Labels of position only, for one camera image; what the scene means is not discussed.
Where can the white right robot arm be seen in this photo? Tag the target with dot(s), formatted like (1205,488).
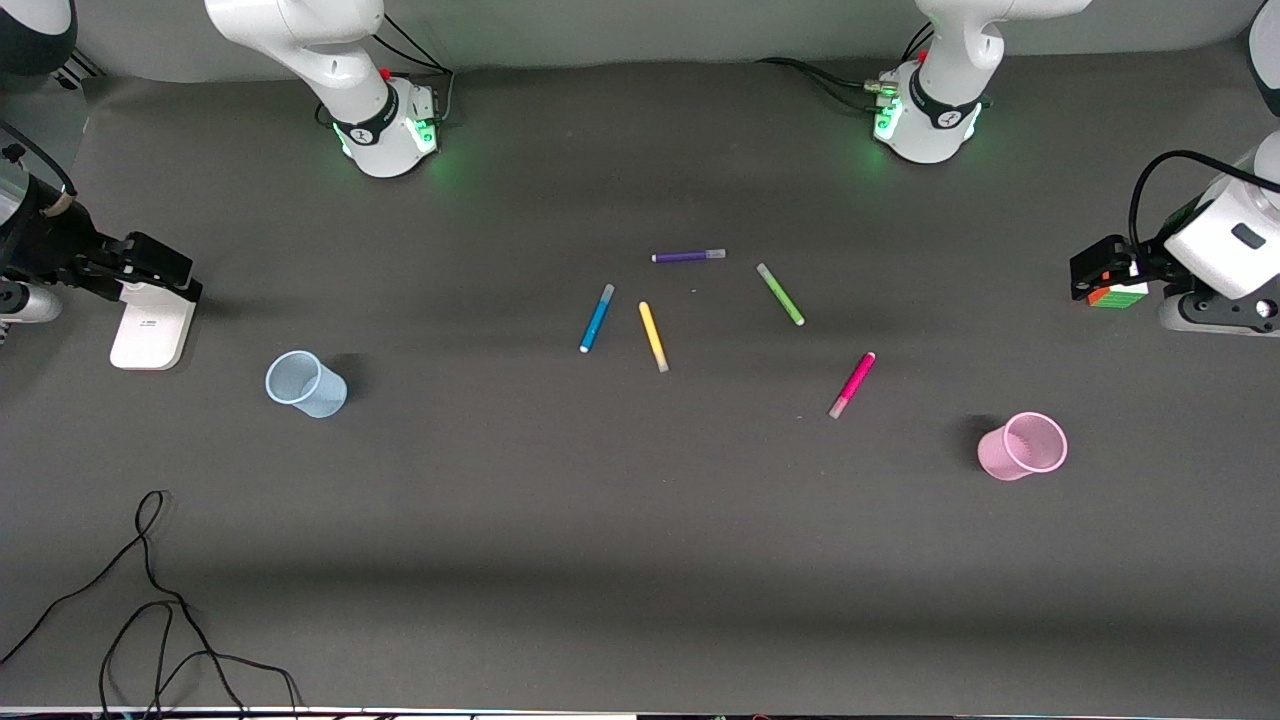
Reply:
(370,110)

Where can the translucent blue cup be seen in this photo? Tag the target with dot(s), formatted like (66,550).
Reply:
(305,385)

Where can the yellow marker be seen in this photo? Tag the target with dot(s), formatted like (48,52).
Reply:
(653,337)

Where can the blue marker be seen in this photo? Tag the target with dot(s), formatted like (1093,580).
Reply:
(597,318)

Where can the multicoloured puzzle cube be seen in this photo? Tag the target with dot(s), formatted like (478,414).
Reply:
(1120,297)

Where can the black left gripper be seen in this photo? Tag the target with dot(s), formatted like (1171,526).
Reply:
(1150,256)

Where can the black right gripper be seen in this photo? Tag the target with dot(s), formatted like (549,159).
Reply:
(52,246)

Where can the white rectangular block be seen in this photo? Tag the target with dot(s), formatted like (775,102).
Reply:
(150,330)

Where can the purple marker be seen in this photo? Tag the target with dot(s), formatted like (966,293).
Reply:
(685,256)

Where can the translucent pink cup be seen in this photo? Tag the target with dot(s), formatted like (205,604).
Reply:
(1022,447)

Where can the green marker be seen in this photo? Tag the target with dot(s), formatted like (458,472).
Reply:
(780,294)

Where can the pink marker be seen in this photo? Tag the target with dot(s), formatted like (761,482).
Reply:
(852,385)

